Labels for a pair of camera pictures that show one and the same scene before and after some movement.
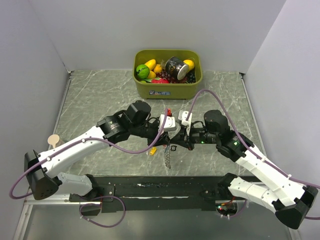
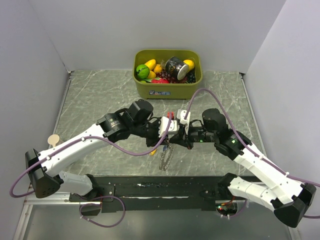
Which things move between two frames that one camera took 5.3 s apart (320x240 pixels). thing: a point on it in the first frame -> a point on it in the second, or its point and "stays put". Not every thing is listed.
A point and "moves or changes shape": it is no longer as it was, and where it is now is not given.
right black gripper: (184, 139) stays put
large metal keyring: (167, 159) moves or changes shape
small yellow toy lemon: (151, 75) stays put
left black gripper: (163, 139) stays put
